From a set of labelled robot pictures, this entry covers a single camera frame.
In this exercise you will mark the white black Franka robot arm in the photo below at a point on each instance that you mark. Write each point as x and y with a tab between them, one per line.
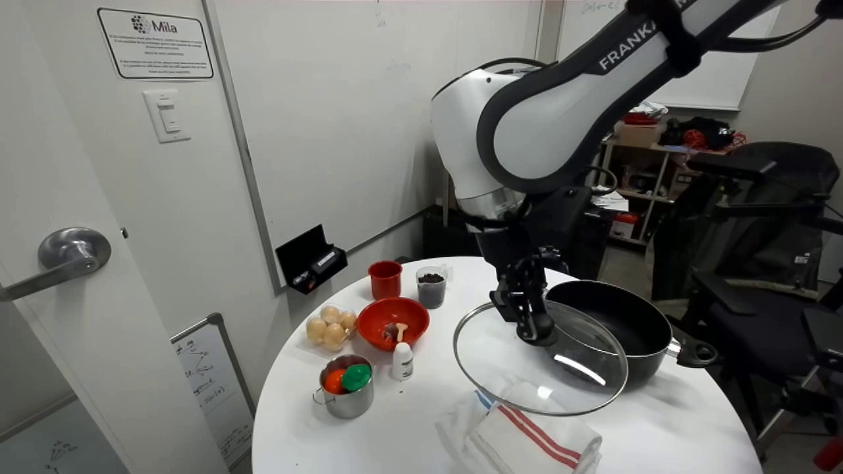
561	115

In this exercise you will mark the black office chair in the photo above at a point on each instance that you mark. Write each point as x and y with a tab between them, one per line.
754	265

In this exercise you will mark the round glass pot lid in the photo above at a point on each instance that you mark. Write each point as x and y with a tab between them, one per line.
527	378

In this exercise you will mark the green ball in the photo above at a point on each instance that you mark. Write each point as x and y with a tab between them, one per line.
356	378

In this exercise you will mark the cluttered storage shelf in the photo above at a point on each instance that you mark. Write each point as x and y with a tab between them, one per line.
648	158

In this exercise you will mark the white light switch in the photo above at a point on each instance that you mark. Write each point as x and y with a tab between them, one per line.
166	116

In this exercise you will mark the metal mug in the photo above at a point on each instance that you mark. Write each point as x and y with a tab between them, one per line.
349	404

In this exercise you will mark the small leaning whiteboard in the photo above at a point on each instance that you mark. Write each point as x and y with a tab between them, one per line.
211	384

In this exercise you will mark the red plastic cup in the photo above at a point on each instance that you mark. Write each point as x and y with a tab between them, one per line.
385	280

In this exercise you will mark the grey cup with dark contents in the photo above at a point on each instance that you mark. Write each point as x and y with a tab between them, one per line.
431	291

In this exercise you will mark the white red-striped cloth towel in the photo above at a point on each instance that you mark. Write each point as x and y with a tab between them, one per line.
517	437

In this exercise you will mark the small white bottle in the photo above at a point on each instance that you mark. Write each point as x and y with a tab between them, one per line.
401	359

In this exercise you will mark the orange ball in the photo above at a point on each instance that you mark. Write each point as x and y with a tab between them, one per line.
333	379

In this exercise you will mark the red plastic bowl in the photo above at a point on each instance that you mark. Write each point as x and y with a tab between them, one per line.
412	320

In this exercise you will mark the stainless steel pot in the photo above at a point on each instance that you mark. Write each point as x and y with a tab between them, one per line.
628	325

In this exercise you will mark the white door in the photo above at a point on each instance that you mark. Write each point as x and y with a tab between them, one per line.
69	378

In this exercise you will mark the black wall-mounted holder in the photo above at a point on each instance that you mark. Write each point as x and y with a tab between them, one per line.
306	258

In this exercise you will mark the white wall sign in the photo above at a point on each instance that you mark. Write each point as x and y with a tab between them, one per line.
157	42

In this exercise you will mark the beige round ball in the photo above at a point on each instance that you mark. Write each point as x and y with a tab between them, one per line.
314	329
336	337
349	323
331	313

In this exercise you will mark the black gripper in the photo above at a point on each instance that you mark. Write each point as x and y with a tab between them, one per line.
517	258

